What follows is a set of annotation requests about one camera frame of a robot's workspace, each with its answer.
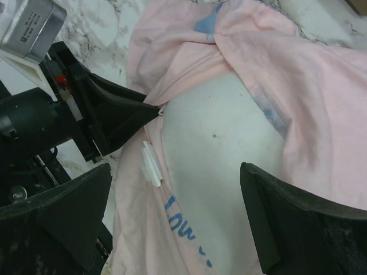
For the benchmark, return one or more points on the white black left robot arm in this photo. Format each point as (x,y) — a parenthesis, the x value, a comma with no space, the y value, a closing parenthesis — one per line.
(30,137)

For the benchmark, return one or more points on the pink purple printed pillowcase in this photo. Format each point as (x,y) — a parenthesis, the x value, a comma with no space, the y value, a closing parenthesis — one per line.
(314,95)

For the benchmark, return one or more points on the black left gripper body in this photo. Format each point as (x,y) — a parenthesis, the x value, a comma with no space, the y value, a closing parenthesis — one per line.
(69,114)

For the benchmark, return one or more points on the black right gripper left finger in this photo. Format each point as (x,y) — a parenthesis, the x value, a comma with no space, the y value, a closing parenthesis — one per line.
(59,231)

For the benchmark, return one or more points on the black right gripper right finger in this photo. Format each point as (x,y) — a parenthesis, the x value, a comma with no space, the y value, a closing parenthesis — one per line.
(297,232)

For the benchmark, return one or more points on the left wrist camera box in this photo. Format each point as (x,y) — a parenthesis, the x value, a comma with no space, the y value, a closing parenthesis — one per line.
(29,27)

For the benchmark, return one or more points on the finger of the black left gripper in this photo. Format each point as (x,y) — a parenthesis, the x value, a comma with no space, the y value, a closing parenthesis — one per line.
(114,124)
(114,93)

